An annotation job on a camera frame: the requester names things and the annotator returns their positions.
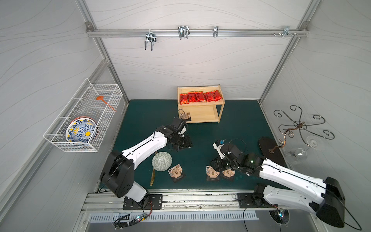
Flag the brown tea bag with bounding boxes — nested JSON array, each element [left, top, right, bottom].
[[168, 164, 185, 183], [222, 169, 235, 181], [179, 112, 191, 122], [206, 166, 220, 181]]

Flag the red tea bag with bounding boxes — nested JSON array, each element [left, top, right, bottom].
[[179, 93, 189, 105], [211, 90, 223, 102], [203, 92, 215, 102], [195, 91, 206, 102], [187, 91, 197, 103]]

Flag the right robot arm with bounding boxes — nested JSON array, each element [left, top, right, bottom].
[[212, 140, 345, 228]]

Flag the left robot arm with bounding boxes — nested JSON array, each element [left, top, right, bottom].
[[100, 117, 192, 208]]

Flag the wooden two-tier shelf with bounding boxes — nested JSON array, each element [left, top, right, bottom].
[[177, 85, 225, 123]]

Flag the green patterned bowl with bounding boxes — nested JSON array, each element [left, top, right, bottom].
[[152, 152, 173, 172]]

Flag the green table mat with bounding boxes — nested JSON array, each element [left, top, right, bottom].
[[114, 100, 274, 190]]

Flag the gold knife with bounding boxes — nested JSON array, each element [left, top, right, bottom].
[[150, 168, 156, 186]]

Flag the metal scroll glass holder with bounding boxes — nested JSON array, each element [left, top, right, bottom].
[[258, 105, 335, 167]]

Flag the white vent strip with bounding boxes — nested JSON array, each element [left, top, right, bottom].
[[89, 210, 259, 223]]

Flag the wine glass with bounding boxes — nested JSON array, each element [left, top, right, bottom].
[[288, 135, 325, 163]]

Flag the orange spatula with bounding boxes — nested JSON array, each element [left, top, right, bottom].
[[96, 96, 116, 112]]

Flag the blue yellow patterned plate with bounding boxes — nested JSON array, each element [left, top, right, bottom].
[[65, 117, 97, 143]]

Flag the metal double hook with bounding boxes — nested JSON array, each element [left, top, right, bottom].
[[145, 32, 157, 51]]

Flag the metal loop hook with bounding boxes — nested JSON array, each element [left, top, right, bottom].
[[177, 26, 190, 40]]

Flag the small metal hook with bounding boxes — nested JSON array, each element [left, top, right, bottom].
[[213, 26, 219, 38]]

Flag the metal clamp hook right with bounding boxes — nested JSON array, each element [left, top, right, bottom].
[[273, 26, 298, 38]]

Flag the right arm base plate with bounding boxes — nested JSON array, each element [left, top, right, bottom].
[[235, 192, 277, 208]]

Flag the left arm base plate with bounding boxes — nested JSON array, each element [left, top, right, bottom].
[[123, 194, 163, 210]]

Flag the white wire basket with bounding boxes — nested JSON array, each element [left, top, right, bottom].
[[43, 79, 123, 153]]

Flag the left base cables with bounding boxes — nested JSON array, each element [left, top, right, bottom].
[[112, 200, 153, 230]]

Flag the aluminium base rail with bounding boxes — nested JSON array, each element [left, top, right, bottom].
[[81, 187, 312, 213]]

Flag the aluminium top rail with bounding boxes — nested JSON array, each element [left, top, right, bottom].
[[87, 28, 310, 39]]

